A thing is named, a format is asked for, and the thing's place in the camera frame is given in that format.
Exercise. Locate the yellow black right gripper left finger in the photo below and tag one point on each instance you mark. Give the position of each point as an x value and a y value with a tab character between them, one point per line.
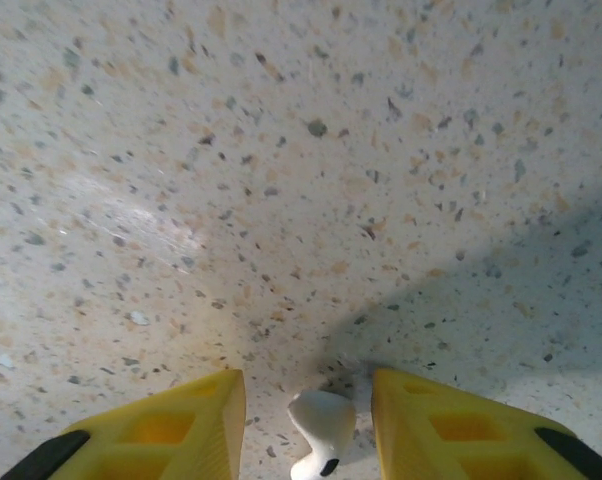
181	440

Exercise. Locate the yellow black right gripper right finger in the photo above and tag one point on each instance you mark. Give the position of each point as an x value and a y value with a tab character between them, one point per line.
456	440

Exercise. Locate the white earbud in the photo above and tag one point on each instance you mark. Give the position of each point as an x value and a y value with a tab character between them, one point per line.
323	420

